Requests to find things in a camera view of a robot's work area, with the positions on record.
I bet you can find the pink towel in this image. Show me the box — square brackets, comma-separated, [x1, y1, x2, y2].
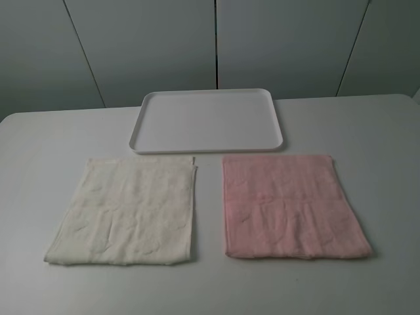
[222, 155, 373, 259]

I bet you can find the cream white towel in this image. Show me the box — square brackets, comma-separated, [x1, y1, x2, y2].
[44, 156, 197, 266]

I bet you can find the white rectangular plastic tray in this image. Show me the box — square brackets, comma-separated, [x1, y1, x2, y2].
[129, 89, 284, 154]

